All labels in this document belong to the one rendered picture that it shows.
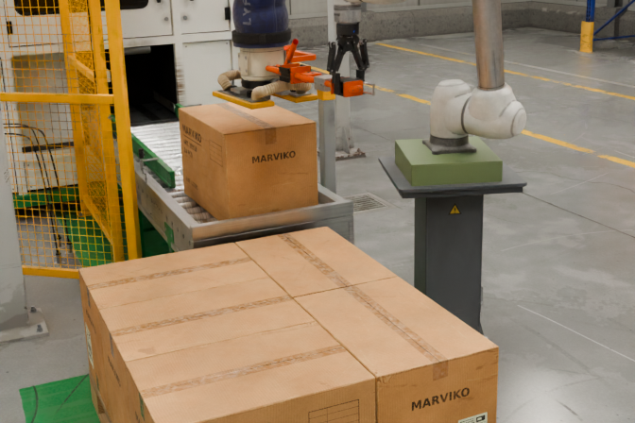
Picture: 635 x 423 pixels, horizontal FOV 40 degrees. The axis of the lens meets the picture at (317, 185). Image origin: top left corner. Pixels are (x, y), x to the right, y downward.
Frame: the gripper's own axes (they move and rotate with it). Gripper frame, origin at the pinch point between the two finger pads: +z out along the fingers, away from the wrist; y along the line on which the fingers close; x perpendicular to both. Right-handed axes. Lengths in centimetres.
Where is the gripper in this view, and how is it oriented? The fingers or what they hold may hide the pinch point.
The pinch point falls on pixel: (348, 84)
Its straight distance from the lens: 294.4
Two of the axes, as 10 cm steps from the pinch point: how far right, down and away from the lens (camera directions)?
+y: -8.6, 1.6, -4.9
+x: 5.1, 2.3, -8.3
